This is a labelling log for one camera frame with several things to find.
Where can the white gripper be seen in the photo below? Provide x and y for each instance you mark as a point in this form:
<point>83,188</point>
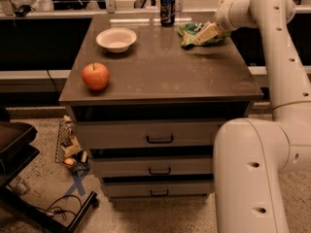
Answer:
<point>223,19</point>

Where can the grey drawer cabinet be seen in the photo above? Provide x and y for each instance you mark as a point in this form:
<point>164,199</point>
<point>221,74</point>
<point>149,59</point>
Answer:
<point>156,79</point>

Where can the blue tape cross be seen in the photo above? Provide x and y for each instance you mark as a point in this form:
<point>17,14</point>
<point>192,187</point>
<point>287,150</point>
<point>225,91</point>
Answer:
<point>77,183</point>

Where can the white bowl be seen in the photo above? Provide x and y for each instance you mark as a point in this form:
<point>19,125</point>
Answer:
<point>116,40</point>

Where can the bottom grey drawer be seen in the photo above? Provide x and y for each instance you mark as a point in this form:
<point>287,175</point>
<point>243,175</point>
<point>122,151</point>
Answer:
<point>157,189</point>

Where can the blue soda can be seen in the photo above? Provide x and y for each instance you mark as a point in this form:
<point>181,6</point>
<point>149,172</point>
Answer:
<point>167,12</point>

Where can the grey drawer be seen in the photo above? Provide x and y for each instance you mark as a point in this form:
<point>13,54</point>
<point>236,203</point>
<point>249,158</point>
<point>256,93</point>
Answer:
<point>157,189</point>
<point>146,133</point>
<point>151,166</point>

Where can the red apple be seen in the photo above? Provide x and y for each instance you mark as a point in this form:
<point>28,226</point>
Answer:
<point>95,76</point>

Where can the top grey drawer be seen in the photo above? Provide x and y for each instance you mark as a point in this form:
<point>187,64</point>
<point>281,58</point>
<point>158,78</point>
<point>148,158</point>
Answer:
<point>146,133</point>

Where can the middle grey drawer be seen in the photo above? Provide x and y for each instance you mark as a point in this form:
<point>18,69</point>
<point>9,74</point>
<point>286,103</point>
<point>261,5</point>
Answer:
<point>151,166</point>

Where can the wire basket with snacks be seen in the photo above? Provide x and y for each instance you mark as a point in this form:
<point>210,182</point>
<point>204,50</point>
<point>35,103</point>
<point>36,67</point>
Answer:
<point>69,152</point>

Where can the green rice chip bag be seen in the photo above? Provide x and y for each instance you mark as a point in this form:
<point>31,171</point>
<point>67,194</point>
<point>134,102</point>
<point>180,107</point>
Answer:
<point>188,31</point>

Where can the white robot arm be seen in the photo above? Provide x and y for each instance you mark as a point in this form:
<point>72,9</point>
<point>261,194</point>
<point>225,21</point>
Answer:
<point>250,154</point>

